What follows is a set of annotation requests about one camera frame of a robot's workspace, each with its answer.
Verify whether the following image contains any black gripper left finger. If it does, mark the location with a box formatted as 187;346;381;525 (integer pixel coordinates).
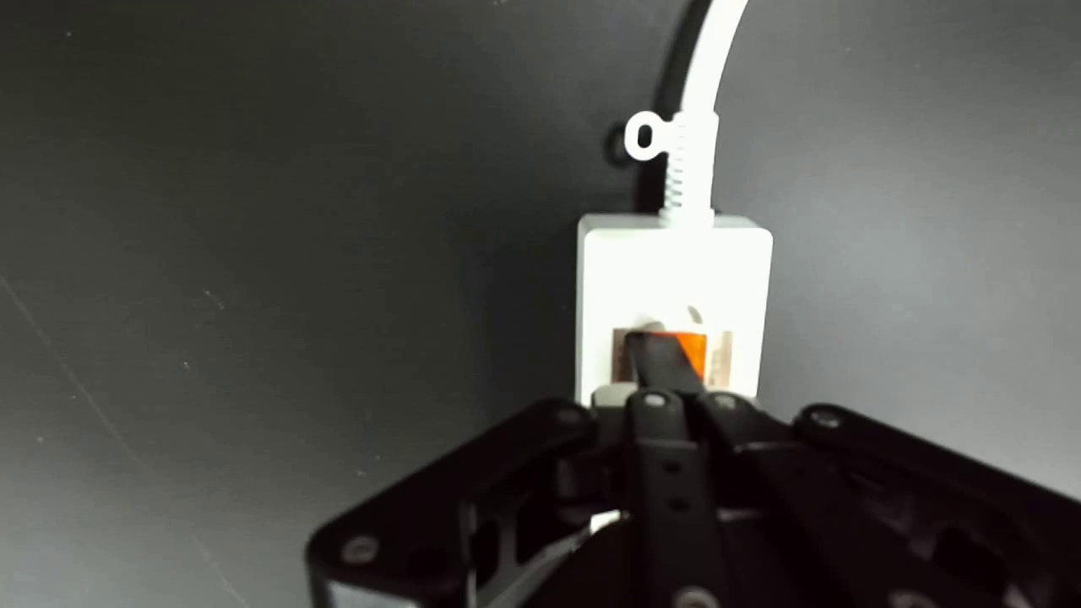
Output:
304;328;724;608

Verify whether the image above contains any white power cable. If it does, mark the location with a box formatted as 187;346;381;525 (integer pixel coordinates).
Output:
655;0;755;224

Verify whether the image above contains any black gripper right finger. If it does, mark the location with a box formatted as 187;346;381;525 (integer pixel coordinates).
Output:
655;328;1081;608

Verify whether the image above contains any white power strip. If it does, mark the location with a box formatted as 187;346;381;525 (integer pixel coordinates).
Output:
576;208;776;412

